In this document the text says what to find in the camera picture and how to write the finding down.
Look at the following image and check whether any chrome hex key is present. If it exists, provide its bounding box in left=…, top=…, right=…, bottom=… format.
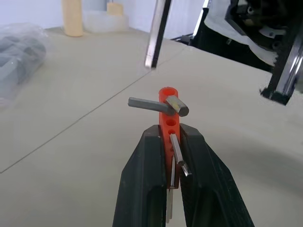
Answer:
left=144, top=0, right=172, bottom=70

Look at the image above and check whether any small beige block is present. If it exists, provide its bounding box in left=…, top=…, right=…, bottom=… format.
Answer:
left=107, top=2, right=123, bottom=16

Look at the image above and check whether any orange hex key holder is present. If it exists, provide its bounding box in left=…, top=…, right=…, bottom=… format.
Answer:
left=157, top=87, right=183, bottom=190

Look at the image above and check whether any black and silver robot body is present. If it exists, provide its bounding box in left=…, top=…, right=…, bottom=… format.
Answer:
left=170, top=0, right=303, bottom=73

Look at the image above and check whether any thick dark grey hex key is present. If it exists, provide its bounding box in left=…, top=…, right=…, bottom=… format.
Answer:
left=127, top=95, right=190, bottom=117

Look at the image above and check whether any short silver hex key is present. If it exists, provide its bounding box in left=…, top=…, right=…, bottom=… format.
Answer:
left=181, top=164, right=193, bottom=177

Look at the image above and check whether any translucent white container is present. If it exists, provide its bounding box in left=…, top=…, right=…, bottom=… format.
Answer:
left=82, top=9, right=130, bottom=33

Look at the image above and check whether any medium silver hex key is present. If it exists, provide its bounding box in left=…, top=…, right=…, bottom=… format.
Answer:
left=170, top=133, right=186, bottom=166

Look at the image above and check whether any smallest silver hex key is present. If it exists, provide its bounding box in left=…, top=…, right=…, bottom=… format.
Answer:
left=165, top=189, right=175, bottom=223

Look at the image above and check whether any beige cylinder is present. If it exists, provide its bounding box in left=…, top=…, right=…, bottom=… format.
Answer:
left=61, top=0, right=84, bottom=37

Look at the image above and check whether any thin silver hex key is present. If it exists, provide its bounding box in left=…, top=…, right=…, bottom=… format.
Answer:
left=170, top=156, right=178, bottom=190

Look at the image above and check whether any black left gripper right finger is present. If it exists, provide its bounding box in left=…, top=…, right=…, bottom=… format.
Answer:
left=179, top=123, right=256, bottom=227

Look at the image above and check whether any clear bag of grey parts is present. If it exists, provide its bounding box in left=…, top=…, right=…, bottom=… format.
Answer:
left=0, top=23, right=47, bottom=111

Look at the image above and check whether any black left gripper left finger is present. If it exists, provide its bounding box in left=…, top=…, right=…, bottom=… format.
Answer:
left=112, top=124, right=168, bottom=227

